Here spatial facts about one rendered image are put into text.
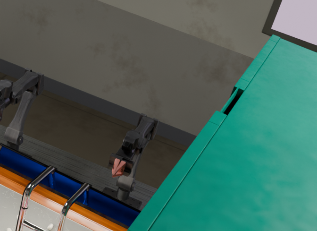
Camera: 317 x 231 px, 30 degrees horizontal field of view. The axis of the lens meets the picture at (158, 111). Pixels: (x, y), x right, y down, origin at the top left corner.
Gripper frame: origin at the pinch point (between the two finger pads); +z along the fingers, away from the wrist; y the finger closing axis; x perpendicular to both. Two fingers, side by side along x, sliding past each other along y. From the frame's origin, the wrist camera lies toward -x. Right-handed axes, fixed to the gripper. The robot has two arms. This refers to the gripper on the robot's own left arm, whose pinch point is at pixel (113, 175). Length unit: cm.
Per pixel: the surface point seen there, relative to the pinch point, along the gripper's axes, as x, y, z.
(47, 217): 32.1, -22.0, 3.4
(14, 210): 32.0, -35.5, 7.6
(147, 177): 113, -5, -157
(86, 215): 30.0, -7.7, -4.6
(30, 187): -6.7, -21.0, 32.8
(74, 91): 107, -93, -219
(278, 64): -73, 43, 10
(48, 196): 30.1, -26.6, -6.6
